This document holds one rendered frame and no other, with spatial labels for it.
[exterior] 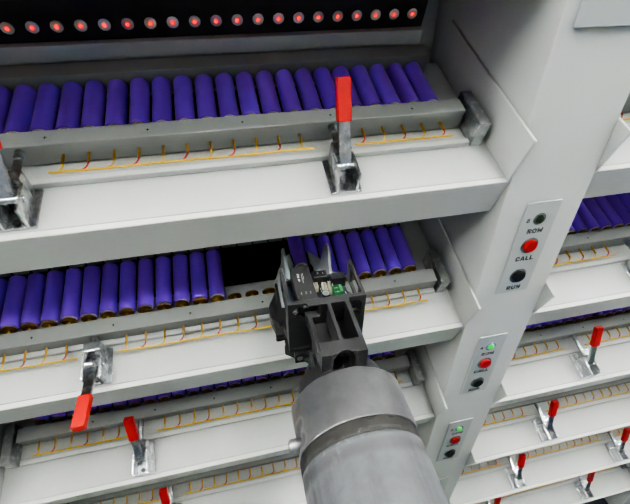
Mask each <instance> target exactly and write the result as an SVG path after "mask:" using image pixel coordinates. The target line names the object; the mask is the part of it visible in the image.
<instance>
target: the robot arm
mask: <svg viewBox="0 0 630 504"><path fill-rule="evenodd" d="M306 258H307V262H308V266H301V267H294V262H293V259H292V256H291V254H288V255H287V256H286V254H285V250H284V248H282V249H281V264H280V267H279V270H278V273H277V276H276V280H275V293H274V296H273V298H272V300H271V302H270V305H269V317H270V323H271V326H272V328H273V330H274V332H275V334H276V341H277V342H279V341H284V340H285V354H286V355H288V356H290V357H293V358H295V363H300V362H306V363H308V367H307V369H306V371H305V373H304V376H303V378H302V380H301V382H300V384H299V388H298V393H299V395H298V396H297V398H296V400H295V402H294V404H293V406H292V410H291V414H292V420H293V426H294V431H295V436H296V438H293V439H290V440H289V442H288V448H289V452H290V453H297V452H300V457H299V459H300V468H301V474H302V479H303V486H304V491H305V497H306V502H307V504H449V502H448V499H447V497H446V495H445V492H444V490H443V488H442V485H441V483H440V481H439V479H438V476H437V474H436V472H435V469H434V467H433V465H432V462H431V460H430V458H429V455H428V453H427V451H426V448H425V446H424V444H423V441H422V439H421V437H420V435H419V433H418V427H417V425H416V422H415V420H414V418H413V415H412V413H411V411H410V408H409V406H408V404H407V402H406V399H405V397H404V395H403V392H402V390H401V388H400V386H399V383H398V381H397V379H396V378H395V377H394V376H393V375H392V374H391V373H389V372H387V371H385V370H383V369H379V367H378V366H377V364H376V363H375V362H374V361H372V360H371V359H369V358H367V357H368V347H367V344H366V342H365V339H364V337H363V334H362V331H363V322H364V313H365V303H366V292H365V290H364V288H363V286H362V284H361V281H360V279H359V277H358V275H357V272H356V270H355V268H354V266H353V264H352V261H351V259H348V260H347V275H346V276H345V274H344V272H343V271H341V272H334V271H333V270H332V268H331V254H330V248H329V245H328V244H327V243H324V246H323V250H322V255H321V259H320V258H319V257H317V256H315V255H314V254H312V253H310V252H306ZM311 275H312V276H311ZM353 276H354V279H355V281H356V283H357V286H358V293H357V291H356V289H355V286H354V284H353V282H352V281H353ZM346 278H347V280H348V282H349V285H350V287H351V290H352V292H353V293H350V292H349V291H347V289H346V287H345V283H346Z"/></svg>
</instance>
